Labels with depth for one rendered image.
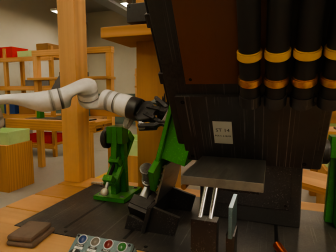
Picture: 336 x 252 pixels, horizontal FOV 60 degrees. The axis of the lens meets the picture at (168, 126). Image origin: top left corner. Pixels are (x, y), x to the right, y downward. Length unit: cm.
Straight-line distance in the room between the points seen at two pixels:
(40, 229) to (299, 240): 70
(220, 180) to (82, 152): 94
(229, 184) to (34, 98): 67
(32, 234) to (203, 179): 49
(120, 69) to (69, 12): 1092
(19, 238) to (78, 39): 87
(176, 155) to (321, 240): 45
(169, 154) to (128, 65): 1138
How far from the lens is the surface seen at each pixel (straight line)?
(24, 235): 88
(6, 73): 702
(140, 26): 110
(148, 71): 120
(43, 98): 100
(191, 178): 59
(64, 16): 144
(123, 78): 1221
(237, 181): 58
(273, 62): 55
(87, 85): 100
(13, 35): 1025
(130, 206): 87
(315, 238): 94
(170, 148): 79
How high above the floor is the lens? 130
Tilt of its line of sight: 7 degrees down
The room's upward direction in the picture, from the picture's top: straight up
